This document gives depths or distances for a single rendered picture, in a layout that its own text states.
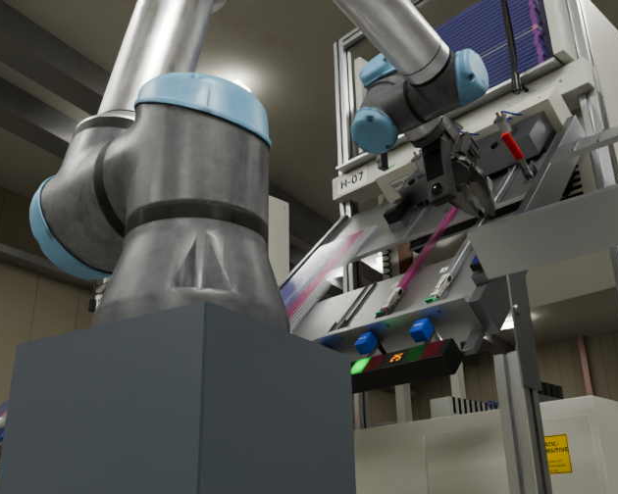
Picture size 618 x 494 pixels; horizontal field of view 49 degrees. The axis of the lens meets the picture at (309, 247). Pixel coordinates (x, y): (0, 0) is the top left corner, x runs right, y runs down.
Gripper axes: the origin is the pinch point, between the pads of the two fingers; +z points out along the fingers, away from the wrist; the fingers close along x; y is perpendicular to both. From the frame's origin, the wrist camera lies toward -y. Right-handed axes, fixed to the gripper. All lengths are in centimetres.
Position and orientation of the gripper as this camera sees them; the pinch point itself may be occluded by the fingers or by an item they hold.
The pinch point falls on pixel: (485, 215)
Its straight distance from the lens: 131.4
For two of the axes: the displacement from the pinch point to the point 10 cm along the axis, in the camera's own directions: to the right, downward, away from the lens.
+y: 3.4, -6.8, 6.5
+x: -6.9, 2.9, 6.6
